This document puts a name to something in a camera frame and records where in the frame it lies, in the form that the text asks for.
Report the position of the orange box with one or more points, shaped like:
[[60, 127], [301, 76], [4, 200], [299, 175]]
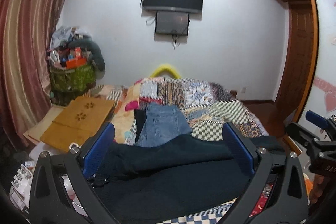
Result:
[[76, 62]]

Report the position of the folded blue jeans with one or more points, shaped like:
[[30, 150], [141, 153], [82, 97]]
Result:
[[163, 123]]

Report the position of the folded black garment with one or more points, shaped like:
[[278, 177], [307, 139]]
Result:
[[140, 119]]

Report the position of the small black wall monitor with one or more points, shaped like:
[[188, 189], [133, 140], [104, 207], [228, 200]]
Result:
[[172, 23]]

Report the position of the floral orange blanket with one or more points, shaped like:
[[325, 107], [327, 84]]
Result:
[[122, 119]]

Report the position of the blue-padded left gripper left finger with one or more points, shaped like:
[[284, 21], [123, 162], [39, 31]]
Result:
[[89, 156]]

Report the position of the wooden lap desk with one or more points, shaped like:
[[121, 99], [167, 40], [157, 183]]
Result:
[[80, 120]]

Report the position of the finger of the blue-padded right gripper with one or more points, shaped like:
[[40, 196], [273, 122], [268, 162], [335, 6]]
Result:
[[317, 120]]

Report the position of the green fabric storage bag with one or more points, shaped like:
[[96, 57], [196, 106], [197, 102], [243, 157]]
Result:
[[72, 80]]

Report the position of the striped red curtain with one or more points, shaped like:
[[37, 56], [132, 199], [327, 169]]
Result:
[[26, 30]]

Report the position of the dark teal pants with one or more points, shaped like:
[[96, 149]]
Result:
[[184, 176]]

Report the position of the patchwork patterned quilt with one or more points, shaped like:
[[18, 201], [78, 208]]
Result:
[[207, 106]]

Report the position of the yellow headboard arc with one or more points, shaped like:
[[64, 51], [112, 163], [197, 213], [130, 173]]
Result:
[[166, 69]]

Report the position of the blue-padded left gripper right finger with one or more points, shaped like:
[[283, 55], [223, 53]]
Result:
[[245, 153]]

